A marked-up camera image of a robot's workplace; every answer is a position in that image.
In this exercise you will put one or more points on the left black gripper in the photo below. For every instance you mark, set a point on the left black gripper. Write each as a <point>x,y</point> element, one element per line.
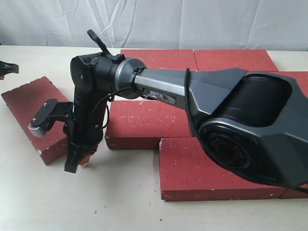
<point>6,68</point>

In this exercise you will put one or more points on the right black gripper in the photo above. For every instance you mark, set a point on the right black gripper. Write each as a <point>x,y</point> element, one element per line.
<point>84,128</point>

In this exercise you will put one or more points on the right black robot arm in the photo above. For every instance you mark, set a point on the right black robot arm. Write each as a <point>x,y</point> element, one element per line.
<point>253,124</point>

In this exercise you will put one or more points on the front large red brick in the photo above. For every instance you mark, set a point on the front large red brick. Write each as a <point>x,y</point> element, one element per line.
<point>187,174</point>

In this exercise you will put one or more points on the right second row red brick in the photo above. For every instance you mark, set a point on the right second row red brick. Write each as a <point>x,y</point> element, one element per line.
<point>301,78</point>

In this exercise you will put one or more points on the pale blue backdrop cloth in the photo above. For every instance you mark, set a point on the pale blue backdrop cloth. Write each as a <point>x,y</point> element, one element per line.
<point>276,25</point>

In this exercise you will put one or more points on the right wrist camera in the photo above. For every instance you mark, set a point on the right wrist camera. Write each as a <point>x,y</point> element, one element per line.
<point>50,112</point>

